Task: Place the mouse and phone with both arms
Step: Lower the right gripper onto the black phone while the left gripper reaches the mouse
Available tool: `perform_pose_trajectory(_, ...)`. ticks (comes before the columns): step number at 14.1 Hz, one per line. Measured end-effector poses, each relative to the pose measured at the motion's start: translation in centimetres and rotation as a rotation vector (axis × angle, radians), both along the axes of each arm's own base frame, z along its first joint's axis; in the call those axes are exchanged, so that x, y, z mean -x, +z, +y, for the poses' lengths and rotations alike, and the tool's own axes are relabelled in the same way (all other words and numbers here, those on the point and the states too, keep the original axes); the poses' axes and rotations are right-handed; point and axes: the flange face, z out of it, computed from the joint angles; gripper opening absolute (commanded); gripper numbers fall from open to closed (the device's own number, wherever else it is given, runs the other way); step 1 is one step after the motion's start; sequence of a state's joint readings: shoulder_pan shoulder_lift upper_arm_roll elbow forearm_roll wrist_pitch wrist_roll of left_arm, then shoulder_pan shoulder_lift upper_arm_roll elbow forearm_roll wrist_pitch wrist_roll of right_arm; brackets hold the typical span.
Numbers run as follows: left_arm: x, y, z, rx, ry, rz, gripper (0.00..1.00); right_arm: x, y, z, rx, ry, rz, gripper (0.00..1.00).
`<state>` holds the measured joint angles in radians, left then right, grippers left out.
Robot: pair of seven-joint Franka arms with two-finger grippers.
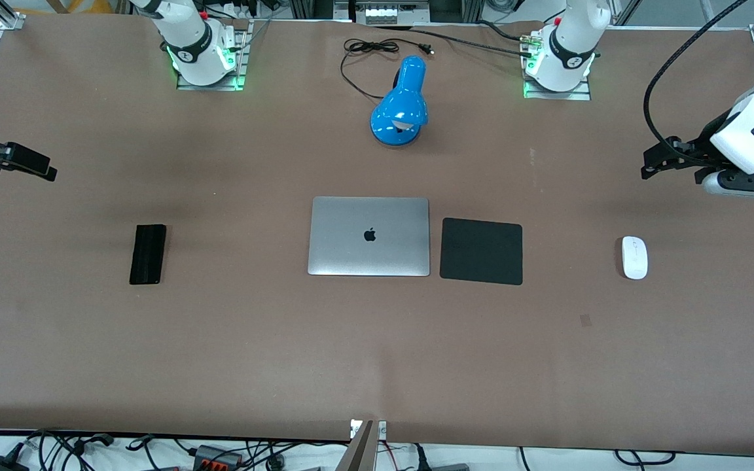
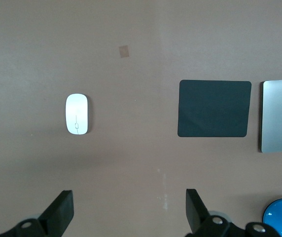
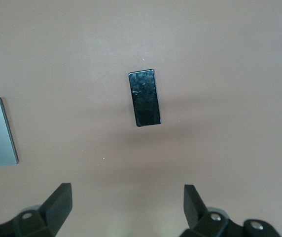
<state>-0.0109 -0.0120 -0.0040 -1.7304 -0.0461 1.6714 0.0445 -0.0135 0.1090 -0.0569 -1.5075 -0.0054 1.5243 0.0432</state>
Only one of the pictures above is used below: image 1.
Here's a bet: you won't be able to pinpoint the white computer mouse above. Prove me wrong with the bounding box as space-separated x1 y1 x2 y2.
621 235 649 281

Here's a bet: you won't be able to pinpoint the black smartphone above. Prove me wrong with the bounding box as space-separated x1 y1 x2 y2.
129 224 168 286

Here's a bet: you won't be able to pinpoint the black mouse pad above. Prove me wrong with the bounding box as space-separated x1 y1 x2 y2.
439 217 524 287

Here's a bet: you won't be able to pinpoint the blue desk lamp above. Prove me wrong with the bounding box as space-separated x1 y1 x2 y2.
369 55 430 147

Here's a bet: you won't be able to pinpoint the black power adapter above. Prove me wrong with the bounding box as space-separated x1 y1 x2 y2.
0 445 29 471

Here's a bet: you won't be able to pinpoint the silver closed laptop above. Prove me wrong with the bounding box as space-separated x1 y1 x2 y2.
307 196 431 277

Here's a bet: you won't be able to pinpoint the grey power strip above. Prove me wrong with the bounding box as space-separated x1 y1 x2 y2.
364 0 431 26

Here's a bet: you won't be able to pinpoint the grey connector box orange tabs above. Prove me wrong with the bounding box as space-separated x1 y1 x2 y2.
192 444 245 470

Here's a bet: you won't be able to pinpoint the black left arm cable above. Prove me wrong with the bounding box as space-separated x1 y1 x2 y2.
643 0 751 152

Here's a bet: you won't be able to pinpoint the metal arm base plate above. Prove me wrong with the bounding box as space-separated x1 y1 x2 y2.
522 31 593 101
175 18 251 92

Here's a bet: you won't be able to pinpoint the thick black table cable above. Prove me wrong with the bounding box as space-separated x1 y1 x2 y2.
374 20 536 58

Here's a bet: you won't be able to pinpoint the tangled black floor cable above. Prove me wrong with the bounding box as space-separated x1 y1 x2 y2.
24 428 117 471

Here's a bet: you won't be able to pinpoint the looped black floor cable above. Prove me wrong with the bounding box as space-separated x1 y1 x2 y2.
615 449 677 466

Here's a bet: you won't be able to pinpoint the thin black lamp cord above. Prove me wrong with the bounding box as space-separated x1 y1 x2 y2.
340 38 435 101

